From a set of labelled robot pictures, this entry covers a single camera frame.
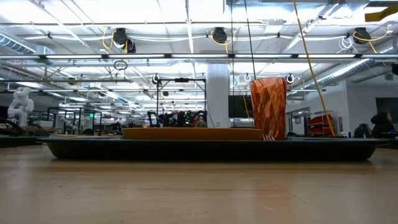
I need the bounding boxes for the horizontal LED light bar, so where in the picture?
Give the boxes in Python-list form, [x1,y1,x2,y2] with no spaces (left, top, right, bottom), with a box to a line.
[0,52,398,60]

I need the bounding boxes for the black frame robot workstation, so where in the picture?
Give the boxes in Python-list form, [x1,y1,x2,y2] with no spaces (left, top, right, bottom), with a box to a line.
[46,106,103,136]
[146,77,208,128]

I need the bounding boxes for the dark office chair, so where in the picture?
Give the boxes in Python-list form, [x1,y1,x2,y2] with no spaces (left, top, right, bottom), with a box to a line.
[353,123,373,139]

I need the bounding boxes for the white building column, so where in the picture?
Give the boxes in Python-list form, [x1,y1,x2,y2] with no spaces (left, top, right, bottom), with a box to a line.
[206,63,231,129]

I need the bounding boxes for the orange translucent faceted cup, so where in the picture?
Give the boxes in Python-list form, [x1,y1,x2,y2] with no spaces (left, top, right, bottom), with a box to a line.
[249,77,288,141]

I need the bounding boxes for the white humanoid robot figure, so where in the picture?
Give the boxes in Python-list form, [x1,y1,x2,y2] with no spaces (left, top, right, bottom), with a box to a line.
[6,86,35,127]

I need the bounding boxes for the thin black hanging cable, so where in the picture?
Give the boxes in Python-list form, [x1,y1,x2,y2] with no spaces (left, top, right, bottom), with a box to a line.
[229,0,236,128]

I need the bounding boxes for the black coiled cable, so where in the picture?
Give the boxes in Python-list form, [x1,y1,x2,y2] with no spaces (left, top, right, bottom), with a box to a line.
[113,59,129,71]

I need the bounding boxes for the person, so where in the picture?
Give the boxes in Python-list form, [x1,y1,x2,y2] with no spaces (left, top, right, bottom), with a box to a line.
[369,111,396,139]

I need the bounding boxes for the red storage bins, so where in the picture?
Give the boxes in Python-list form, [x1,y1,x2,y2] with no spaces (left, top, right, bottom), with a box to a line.
[307,114,334,136]

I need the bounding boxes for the black wall monitor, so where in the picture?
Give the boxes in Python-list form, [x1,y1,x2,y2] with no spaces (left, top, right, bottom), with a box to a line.
[228,95,254,119]

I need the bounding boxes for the yellow ceiling beam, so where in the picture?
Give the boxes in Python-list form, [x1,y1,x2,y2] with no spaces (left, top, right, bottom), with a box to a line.
[364,4,398,22]

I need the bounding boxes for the black ceiling cable reel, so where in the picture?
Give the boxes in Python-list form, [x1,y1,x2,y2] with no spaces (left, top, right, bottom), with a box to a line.
[112,27,129,48]
[212,27,228,44]
[353,27,371,44]

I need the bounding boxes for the orange round plate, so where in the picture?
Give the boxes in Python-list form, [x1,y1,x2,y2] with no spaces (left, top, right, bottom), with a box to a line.
[121,127,264,141]

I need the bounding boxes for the black rectangular serving tray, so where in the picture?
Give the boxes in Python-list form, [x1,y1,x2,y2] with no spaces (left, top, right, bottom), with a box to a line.
[37,136,389,162]

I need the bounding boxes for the yellow hanging cable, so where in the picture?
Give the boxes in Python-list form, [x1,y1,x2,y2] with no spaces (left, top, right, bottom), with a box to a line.
[292,0,336,137]

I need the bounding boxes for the silver ventilation duct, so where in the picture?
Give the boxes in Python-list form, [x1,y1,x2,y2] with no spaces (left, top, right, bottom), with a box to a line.
[313,40,398,88]

